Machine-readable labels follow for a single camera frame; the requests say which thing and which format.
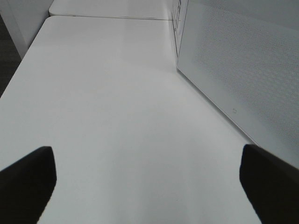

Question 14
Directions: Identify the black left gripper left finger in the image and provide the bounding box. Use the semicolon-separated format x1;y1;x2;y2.
0;146;57;224

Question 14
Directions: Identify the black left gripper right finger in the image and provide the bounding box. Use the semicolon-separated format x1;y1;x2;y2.
239;144;299;224

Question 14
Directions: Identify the white microwave oven body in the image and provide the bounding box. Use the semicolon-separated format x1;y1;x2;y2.
171;0;188;56

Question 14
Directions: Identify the white microwave door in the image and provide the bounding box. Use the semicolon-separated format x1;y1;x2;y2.
177;0;299;152

